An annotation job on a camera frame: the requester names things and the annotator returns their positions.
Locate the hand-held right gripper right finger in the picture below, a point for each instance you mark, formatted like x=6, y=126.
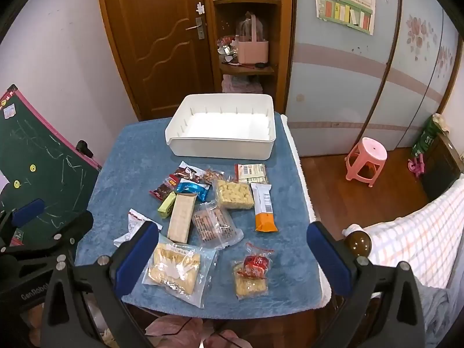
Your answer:
x=326, y=257

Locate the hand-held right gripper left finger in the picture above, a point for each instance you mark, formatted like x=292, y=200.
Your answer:
x=137, y=257

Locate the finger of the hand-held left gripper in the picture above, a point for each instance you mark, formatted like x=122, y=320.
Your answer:
x=29, y=209
x=78, y=225

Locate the white and red snack packet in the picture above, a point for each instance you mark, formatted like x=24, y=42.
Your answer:
x=134, y=224

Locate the clear cream biscuit packet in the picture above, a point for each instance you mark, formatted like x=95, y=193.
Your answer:
x=177, y=268

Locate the beige wafer packet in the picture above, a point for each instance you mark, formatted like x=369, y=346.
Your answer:
x=181, y=217

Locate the clear bag with red candy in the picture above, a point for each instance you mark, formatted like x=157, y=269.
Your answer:
x=252, y=272

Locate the orange and white snack bar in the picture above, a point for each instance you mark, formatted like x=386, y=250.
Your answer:
x=264, y=208

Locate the clear brown printed snack packet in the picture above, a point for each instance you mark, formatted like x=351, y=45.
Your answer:
x=214, y=224

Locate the pale green snack packet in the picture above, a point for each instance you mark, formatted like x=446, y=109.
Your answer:
x=252, y=173

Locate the white plastic storage bin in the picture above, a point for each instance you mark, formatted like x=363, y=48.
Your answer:
x=224, y=127

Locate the brown round knob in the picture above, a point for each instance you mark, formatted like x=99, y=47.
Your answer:
x=359, y=243

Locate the green chalkboard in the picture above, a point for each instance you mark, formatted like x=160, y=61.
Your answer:
x=36, y=152

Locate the small green candy packet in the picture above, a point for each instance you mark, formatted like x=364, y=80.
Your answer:
x=166, y=205

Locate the dark red snack packet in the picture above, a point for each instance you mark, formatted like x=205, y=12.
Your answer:
x=162, y=189

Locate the blue towel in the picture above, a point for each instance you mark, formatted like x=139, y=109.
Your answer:
x=119, y=159

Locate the black clamp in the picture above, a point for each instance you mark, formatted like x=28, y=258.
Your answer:
x=84, y=147

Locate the blue snack packet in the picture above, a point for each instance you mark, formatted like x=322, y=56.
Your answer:
x=192, y=189

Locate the checked blanket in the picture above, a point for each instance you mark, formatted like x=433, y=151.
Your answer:
x=417, y=239

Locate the brown and white snack packet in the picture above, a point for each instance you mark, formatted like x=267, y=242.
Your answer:
x=188, y=173

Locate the pink plastic stool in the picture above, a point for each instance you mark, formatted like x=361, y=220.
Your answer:
x=366, y=161

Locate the clear nut packet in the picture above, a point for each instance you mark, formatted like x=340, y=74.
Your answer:
x=210, y=177

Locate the yellow puffed snack packet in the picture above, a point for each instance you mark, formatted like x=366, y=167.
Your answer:
x=234, y=194

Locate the white cloth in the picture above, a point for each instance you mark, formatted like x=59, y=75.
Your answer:
x=294, y=148

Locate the grey cloth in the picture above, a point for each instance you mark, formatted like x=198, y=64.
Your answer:
x=438, y=311

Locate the pink toy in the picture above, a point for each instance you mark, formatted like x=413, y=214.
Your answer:
x=415, y=166

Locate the dark wooden headboard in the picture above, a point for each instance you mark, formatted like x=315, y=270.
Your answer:
x=442, y=166

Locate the green bag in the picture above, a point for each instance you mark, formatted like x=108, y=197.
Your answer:
x=426, y=137

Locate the pale floral wardrobe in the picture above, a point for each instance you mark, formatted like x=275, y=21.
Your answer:
x=344, y=79

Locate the stack of pink cloth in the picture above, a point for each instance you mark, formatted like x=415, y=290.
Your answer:
x=241, y=84

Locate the brown wooden door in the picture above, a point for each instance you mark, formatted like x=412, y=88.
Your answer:
x=159, y=43

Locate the dark hair accessory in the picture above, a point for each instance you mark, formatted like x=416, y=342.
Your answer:
x=261, y=66

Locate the wooden corner shelf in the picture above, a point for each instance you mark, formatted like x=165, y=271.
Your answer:
x=284, y=43

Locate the pink basket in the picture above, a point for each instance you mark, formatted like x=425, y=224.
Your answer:
x=252, y=49

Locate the pile of small trinkets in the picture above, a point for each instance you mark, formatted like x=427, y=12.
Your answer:
x=226, y=49

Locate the white door hook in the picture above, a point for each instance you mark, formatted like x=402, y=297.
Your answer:
x=200, y=7

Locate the wall poster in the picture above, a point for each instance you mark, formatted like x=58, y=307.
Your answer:
x=344, y=3

